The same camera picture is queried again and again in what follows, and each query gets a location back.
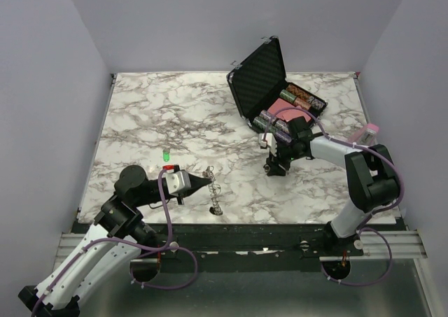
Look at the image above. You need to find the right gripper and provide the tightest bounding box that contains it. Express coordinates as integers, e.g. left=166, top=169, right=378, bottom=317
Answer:
left=266, top=141, right=305, bottom=177

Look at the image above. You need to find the metal key organizer ring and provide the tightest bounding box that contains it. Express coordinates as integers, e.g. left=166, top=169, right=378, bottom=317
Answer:
left=202, top=165, right=224, bottom=216

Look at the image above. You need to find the green key tag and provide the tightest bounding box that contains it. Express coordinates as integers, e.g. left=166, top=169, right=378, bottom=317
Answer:
left=162, top=150, right=170, bottom=162

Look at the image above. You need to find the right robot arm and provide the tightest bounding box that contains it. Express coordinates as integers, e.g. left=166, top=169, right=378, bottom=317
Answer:
left=259, top=117, right=404, bottom=255

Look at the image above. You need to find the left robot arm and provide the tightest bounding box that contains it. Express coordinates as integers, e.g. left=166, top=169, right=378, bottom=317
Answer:
left=18, top=164, right=212, bottom=316

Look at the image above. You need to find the pink card deck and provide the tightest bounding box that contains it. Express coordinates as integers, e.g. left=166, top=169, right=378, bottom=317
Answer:
left=267, top=98, right=312, bottom=122

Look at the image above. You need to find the black poker chip case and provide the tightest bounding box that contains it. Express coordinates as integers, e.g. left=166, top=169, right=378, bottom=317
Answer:
left=227, top=36, right=328, bottom=133

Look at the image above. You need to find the pink holder block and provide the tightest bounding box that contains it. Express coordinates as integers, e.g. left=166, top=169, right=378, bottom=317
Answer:
left=347, top=123, right=379, bottom=146

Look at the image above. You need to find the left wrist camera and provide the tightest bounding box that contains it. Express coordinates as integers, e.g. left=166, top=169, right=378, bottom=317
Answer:
left=165, top=170, right=190, bottom=197

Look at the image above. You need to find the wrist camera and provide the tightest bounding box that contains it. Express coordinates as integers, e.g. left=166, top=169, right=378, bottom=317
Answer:
left=165, top=170, right=190, bottom=197
left=258, top=133, right=277, bottom=156

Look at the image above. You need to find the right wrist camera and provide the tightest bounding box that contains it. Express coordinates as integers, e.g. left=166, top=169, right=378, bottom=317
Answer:
left=258, top=133, right=277, bottom=156

